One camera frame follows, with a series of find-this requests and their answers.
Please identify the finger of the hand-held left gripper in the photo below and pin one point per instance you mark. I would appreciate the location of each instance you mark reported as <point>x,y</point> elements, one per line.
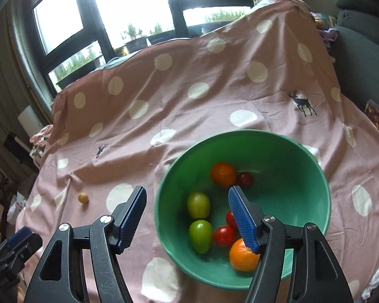
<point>33,244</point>
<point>17,237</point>

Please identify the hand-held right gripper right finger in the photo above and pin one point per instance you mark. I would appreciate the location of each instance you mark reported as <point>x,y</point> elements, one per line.
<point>243,221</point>

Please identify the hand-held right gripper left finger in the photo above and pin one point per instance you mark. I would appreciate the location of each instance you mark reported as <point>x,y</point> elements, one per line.
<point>131,221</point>

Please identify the red cherry tomato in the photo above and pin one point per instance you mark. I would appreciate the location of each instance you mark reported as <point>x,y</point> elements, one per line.
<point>225,236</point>
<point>245,179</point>
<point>230,220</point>

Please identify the orange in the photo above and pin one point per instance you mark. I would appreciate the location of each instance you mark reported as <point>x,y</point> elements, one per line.
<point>241,257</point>
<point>222,173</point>

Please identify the green plastic bowl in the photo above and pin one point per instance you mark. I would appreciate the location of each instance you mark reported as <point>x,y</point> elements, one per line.
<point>281,202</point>

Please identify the bright green oval fruit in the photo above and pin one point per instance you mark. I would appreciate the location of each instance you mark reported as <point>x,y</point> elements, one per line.
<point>201,236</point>

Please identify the yellow-green oval fruit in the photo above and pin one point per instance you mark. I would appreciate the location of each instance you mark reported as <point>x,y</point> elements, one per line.
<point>198,204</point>

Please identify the white patterned bag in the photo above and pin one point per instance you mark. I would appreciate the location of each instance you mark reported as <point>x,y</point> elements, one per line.
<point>15,206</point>

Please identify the small yellow round fruit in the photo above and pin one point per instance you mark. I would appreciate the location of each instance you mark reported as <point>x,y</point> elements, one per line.
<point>83,198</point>

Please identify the floral pink cloth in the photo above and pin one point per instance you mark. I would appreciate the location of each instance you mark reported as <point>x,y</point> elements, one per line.
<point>39,139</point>

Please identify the white cylinder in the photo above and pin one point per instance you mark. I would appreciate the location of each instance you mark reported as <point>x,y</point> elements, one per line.
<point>27,118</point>

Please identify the pink polka-dot blanket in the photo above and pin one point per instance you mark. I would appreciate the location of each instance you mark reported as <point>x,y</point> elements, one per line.
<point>208,69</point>

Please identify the brown patterned cushion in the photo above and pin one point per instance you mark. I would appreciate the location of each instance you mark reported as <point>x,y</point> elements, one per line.
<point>377,116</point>

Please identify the potted plant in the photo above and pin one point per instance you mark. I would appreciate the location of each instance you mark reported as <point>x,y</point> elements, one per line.
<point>137,44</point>
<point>161,38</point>

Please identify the pile of pastel clothes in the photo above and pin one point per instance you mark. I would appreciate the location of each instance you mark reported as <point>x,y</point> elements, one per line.
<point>327,31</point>

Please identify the grey sofa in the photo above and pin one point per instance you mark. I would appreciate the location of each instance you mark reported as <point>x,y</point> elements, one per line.
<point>363,47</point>

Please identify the black-framed window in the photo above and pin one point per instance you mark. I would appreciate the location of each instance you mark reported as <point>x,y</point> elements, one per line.
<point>173,6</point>

